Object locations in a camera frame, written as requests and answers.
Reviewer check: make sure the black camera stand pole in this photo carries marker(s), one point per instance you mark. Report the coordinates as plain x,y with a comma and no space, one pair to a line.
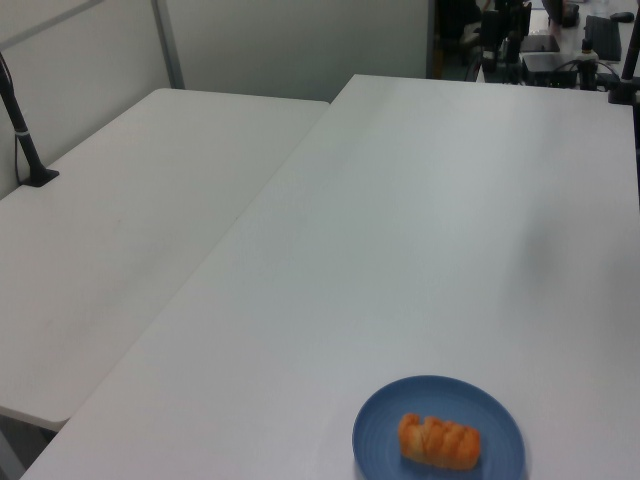
20,135

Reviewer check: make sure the grey partition frame post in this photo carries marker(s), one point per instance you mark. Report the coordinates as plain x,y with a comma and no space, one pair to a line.
169,45

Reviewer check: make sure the black tripod equipment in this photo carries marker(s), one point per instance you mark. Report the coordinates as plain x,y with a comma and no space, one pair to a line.
500,35

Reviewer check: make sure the orange braided bread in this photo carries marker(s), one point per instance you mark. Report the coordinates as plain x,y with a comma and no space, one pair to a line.
439,441

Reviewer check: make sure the silver flat device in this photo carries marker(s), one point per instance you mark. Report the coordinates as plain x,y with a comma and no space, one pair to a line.
541,42

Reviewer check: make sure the black electronics box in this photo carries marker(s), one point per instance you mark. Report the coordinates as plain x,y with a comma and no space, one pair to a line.
550,70

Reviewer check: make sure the black clamped stand pole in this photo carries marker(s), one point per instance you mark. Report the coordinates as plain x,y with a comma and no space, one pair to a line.
629,60

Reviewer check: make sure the black keyboard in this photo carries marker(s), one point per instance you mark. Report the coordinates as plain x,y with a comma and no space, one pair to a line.
602,35

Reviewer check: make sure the white side table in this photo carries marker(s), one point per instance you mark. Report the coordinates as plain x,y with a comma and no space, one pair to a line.
125,210

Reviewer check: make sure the black computer mouse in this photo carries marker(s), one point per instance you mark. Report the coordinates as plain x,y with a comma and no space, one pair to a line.
623,16

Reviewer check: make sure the blue round plate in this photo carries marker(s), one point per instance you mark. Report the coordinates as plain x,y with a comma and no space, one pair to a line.
385,425

